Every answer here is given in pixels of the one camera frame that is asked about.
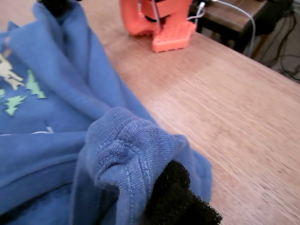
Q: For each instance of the dark side table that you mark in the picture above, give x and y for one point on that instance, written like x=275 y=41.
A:
x=222 y=16

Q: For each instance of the orange right robot arm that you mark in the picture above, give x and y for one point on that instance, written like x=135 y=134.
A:
x=131 y=18

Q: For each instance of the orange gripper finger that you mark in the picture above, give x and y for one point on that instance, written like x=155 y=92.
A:
x=57 y=7

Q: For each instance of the blue printed T-shirt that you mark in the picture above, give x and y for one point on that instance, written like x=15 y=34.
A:
x=58 y=70

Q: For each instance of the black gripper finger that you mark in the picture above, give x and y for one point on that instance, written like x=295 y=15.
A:
x=173 y=201

